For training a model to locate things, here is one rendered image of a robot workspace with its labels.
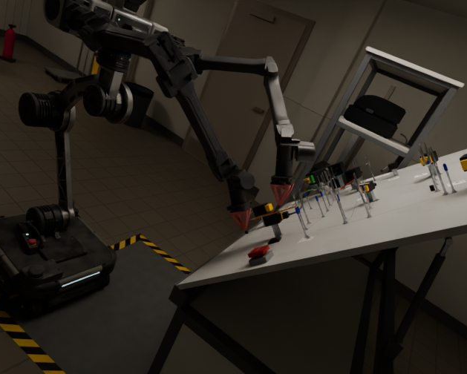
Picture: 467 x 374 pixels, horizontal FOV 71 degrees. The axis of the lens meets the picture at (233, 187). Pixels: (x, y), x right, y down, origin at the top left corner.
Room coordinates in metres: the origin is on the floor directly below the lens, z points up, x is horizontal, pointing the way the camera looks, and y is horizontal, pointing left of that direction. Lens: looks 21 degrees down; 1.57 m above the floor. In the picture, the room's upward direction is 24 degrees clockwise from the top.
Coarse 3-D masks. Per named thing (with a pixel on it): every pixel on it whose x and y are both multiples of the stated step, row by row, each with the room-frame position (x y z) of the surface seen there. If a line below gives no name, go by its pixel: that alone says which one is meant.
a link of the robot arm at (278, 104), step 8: (272, 64) 1.48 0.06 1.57; (272, 72) 1.43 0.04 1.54; (272, 80) 1.43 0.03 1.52; (272, 88) 1.39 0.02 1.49; (280, 88) 1.39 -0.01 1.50; (272, 96) 1.34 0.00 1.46; (280, 96) 1.34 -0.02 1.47; (272, 104) 1.30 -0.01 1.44; (280, 104) 1.30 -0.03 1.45; (272, 112) 1.28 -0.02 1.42; (280, 112) 1.26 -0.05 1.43; (272, 120) 1.27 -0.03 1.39; (280, 120) 1.21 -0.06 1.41; (288, 120) 1.22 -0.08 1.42; (280, 128) 1.17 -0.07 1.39; (280, 136) 1.15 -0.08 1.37
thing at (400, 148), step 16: (368, 48) 1.98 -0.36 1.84; (384, 64) 2.20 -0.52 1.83; (400, 64) 1.94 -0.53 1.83; (352, 80) 1.99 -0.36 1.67; (368, 80) 2.51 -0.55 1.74; (400, 80) 2.45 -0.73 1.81; (416, 80) 2.28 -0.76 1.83; (432, 80) 1.88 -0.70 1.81; (448, 80) 1.84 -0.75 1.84; (448, 96) 1.84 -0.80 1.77; (336, 112) 1.99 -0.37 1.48; (432, 112) 2.36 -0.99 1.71; (352, 128) 1.95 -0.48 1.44; (320, 144) 1.99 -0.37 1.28; (336, 144) 2.52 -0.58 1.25; (384, 144) 1.89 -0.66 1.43; (400, 144) 2.07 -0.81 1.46; (416, 144) 1.84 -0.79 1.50; (400, 160) 2.36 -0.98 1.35; (304, 176) 1.99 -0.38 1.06
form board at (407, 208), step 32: (448, 160) 1.55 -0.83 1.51; (352, 192) 1.53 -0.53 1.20; (384, 192) 1.27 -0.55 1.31; (416, 192) 1.10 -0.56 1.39; (448, 192) 0.96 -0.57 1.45; (288, 224) 1.24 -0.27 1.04; (320, 224) 1.06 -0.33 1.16; (352, 224) 0.93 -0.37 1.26; (384, 224) 0.83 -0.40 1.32; (416, 224) 0.75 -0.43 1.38; (448, 224) 0.69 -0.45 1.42; (224, 256) 1.02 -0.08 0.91; (288, 256) 0.79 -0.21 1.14; (320, 256) 0.73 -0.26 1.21
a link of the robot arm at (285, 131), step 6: (282, 132) 1.15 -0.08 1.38; (288, 132) 1.15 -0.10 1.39; (282, 138) 1.13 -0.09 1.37; (288, 138) 1.13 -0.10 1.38; (300, 144) 1.14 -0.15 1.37; (306, 144) 1.14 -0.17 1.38; (312, 144) 1.14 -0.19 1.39; (294, 150) 1.16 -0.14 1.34; (300, 150) 1.10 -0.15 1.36; (306, 150) 1.10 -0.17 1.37; (312, 150) 1.11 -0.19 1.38; (300, 156) 1.10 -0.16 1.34; (306, 156) 1.10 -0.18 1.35; (312, 156) 1.10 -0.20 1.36; (312, 162) 1.11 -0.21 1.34
